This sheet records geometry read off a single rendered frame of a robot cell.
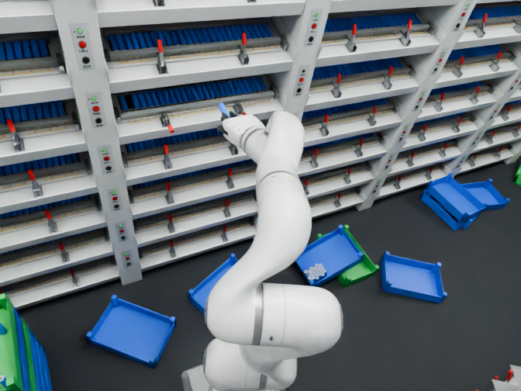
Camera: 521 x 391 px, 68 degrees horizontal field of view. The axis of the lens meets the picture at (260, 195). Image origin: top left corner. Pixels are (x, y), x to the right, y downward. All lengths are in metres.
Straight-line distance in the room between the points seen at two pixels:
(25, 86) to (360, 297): 1.66
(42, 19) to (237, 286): 0.80
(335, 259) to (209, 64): 1.21
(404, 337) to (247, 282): 1.52
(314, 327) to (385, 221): 1.85
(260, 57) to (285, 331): 0.96
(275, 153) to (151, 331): 1.21
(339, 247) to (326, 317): 1.45
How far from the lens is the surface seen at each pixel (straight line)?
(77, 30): 1.13
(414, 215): 2.57
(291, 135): 0.85
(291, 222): 0.59
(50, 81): 1.22
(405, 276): 2.24
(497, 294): 2.48
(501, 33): 2.18
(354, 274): 2.12
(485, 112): 2.60
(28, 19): 1.12
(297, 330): 0.63
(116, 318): 1.89
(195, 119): 1.37
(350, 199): 2.32
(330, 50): 1.50
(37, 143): 1.33
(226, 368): 0.98
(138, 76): 1.22
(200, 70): 1.26
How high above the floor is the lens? 1.68
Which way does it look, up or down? 46 degrees down
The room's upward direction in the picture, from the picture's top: 11 degrees clockwise
